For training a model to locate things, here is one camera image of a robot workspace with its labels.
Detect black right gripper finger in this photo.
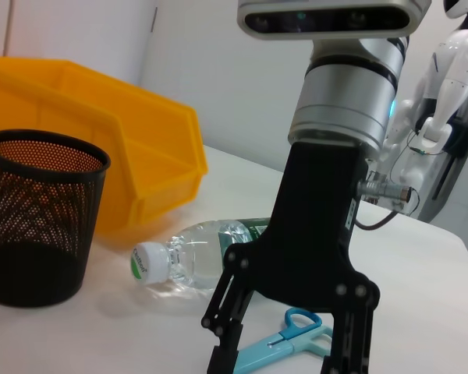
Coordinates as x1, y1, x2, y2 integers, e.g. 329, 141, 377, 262
321, 306, 378, 374
200, 267, 259, 374

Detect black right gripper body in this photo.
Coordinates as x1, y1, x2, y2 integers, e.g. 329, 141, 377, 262
222, 142, 381, 313

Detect clear green-label water bottle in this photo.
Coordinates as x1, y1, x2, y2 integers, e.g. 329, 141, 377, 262
129, 217, 274, 291

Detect blue safety scissors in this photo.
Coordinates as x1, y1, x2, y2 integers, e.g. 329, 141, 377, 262
233, 307, 335, 374

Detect black mesh pen holder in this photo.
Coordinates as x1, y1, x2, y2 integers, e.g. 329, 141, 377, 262
0, 129, 112, 309

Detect grey robot stand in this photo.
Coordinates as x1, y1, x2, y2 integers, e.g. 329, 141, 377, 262
416, 112, 468, 225

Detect yellow plastic bin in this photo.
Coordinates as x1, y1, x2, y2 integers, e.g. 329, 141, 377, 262
0, 55, 210, 238

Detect right gripper cable with connector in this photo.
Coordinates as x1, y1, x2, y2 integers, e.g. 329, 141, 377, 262
353, 169, 420, 231

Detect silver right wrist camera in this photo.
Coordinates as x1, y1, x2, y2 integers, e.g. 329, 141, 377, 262
236, 0, 433, 41

